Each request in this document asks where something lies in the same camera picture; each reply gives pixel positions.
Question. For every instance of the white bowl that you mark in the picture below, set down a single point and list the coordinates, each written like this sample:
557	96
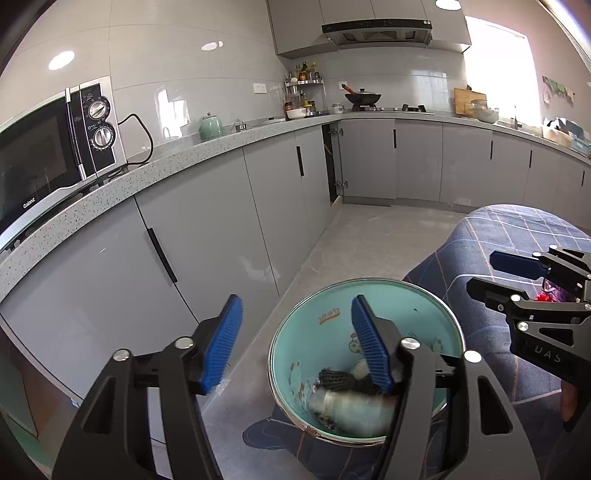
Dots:
296	114

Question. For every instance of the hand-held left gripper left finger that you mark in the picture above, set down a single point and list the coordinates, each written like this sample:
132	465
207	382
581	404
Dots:
224	341

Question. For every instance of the white dish basin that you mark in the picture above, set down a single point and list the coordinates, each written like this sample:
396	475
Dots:
556	136

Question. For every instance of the blue-grey container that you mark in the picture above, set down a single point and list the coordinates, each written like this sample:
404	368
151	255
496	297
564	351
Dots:
581	141

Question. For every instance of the teal metal trash bin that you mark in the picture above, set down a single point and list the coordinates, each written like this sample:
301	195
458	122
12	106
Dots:
304	341

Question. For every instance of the grey kitchen base cabinets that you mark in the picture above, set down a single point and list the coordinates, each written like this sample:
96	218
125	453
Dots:
207	221

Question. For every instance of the bright window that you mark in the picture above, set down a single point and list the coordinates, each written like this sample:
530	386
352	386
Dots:
503	69

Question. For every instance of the silver and black microwave oven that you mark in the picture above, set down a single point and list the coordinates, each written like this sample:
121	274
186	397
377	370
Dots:
37	166

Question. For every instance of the metal faucet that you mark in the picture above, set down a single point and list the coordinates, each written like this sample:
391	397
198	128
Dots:
515	120

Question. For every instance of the purple wrapper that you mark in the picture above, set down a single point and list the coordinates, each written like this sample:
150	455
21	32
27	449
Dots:
558	293

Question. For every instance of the black mesh net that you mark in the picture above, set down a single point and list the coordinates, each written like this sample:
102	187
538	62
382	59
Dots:
337	381

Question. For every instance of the gas stove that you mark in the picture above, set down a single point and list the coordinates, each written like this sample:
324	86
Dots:
406	110

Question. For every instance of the black wok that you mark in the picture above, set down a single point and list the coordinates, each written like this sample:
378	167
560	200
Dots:
364	98

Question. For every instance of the wall hooks with cloths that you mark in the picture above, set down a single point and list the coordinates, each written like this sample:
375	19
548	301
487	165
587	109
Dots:
558	88

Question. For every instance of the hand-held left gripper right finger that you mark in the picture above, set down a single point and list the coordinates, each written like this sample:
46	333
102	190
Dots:
371	346

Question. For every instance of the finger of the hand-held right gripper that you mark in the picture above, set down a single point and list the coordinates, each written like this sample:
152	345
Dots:
494	295
517	266

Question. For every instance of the person's right hand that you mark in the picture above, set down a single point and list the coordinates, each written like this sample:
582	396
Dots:
569	406

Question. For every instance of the white and blue paper cup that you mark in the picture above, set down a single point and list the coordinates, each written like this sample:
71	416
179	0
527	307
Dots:
351	413

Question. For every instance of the black range hood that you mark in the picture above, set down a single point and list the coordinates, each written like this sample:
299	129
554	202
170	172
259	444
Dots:
376	31

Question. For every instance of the metal spice rack with bottles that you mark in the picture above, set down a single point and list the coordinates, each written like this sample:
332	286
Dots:
304	83

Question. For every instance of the teal kettle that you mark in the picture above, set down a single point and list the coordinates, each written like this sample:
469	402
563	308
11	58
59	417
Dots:
211	128

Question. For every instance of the wooden cutting board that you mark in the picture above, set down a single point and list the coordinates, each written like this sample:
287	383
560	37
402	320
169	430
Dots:
464	99

